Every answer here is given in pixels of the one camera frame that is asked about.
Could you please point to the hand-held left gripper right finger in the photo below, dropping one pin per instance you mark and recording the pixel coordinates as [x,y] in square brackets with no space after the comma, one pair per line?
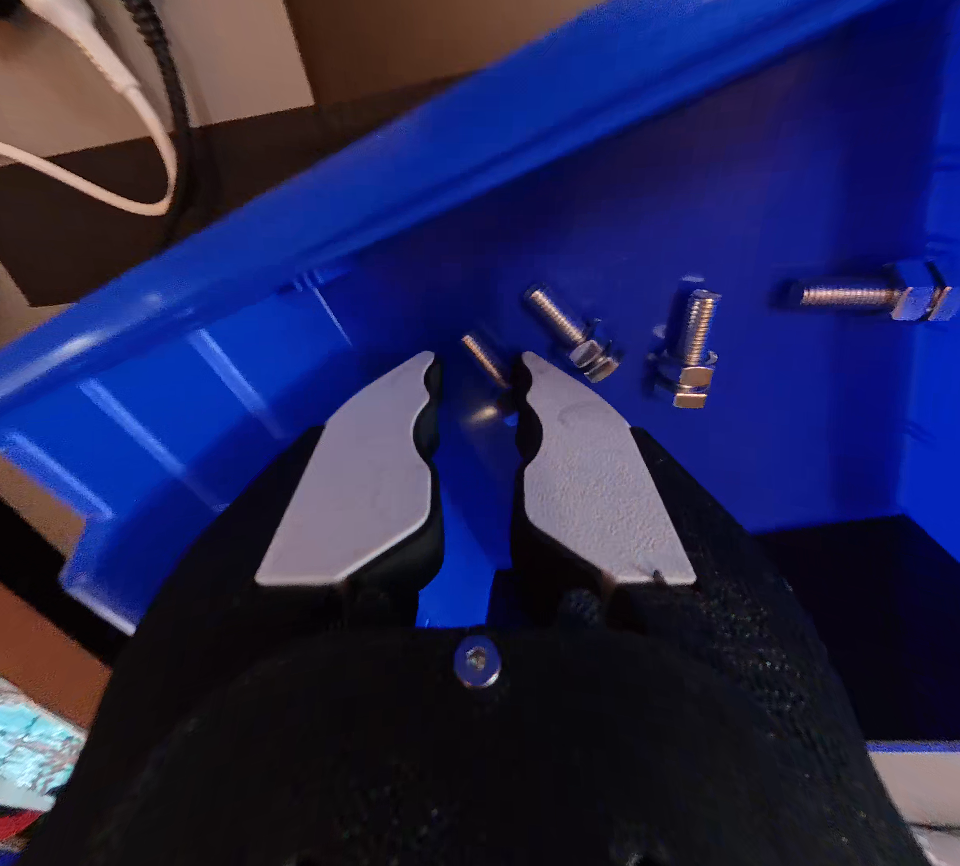
[600,498]

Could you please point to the blue plastic bin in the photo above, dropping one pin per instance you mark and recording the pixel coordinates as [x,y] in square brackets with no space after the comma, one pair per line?
[675,168]

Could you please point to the steel hex bolt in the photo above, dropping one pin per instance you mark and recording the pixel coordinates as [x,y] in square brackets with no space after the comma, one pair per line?
[551,315]
[840,296]
[697,326]
[484,360]

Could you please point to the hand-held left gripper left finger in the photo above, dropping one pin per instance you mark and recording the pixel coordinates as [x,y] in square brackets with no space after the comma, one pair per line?
[360,483]

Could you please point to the printed colour leaflet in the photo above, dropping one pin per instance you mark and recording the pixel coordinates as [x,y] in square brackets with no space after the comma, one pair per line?
[37,746]

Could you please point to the black bin divider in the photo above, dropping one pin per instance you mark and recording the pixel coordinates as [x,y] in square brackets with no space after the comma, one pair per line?
[862,618]

